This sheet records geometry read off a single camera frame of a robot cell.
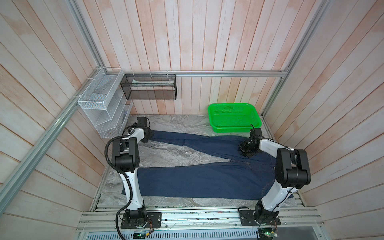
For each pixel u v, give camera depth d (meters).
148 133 0.95
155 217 0.75
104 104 0.69
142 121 0.86
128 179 0.58
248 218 0.73
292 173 0.49
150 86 1.04
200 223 0.73
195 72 0.96
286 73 0.93
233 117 1.18
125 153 0.59
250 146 0.82
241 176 0.88
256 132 0.80
